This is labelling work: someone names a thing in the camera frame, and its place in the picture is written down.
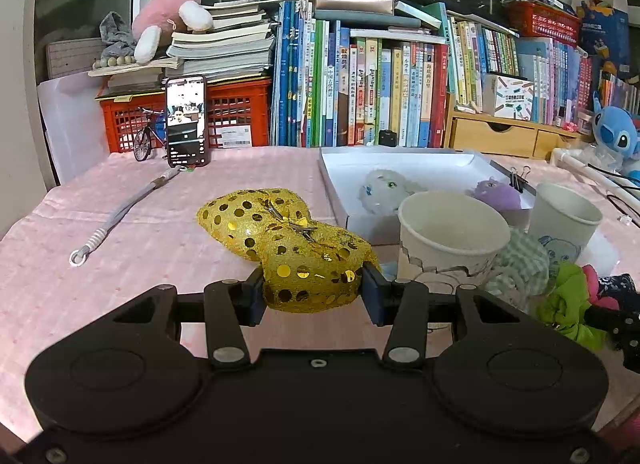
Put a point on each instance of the black smartphone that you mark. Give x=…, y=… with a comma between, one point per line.
x=186, y=118

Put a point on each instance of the black binder clip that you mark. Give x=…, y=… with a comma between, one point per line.
x=520, y=178

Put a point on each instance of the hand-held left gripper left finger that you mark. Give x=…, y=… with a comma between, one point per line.
x=256, y=297

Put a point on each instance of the red plastic basket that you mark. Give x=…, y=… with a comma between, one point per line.
x=545, y=23

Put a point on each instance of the paper cup with blue print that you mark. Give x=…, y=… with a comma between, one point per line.
x=560, y=240

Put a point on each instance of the white fluffy plush ball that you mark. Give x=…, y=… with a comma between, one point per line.
x=382, y=190

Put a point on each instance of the white plastic tubes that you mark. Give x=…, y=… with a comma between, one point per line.
x=585, y=166

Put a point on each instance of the pink and white plush toy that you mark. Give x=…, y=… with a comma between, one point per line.
x=160, y=13

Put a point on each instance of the stack of flat books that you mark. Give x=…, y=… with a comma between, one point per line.
x=225, y=43

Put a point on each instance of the white grid board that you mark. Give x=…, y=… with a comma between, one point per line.
x=72, y=56

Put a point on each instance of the row of upright books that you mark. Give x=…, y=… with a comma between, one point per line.
x=350, y=88
x=550, y=78

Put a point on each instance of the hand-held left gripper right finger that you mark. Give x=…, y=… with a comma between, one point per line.
x=374, y=295

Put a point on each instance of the gold sequin bow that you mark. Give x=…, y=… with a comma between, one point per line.
x=300, y=254

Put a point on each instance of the wide white paper cup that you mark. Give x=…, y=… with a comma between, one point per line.
x=440, y=258

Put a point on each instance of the blue printed carton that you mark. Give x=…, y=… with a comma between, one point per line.
x=602, y=33

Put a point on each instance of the pink tablecloth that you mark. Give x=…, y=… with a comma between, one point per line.
x=150, y=244

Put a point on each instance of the white shallow cardboard box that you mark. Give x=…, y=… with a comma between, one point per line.
x=400, y=161

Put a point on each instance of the small black box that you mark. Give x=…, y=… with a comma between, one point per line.
x=387, y=137

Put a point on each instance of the green checked scrunchie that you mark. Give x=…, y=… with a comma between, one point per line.
x=520, y=259

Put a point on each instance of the pink scrunchie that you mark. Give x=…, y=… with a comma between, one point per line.
x=592, y=279

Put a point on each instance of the grey cloth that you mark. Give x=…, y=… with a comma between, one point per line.
x=116, y=33

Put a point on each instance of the small printed white box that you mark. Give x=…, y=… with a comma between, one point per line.
x=507, y=96

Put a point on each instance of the miniature bicycle model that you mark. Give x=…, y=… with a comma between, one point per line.
x=145, y=136

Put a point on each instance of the purple fluffy plush toy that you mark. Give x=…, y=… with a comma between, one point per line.
x=495, y=195

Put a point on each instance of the bright green scrunchie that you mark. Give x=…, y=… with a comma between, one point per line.
x=570, y=305

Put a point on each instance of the red plastic crate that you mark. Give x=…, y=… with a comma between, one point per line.
x=235, y=113

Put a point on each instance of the wooden drawer organizer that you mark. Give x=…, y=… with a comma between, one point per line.
x=490, y=136

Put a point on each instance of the blue alien plush toy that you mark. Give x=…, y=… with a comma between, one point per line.
x=617, y=131

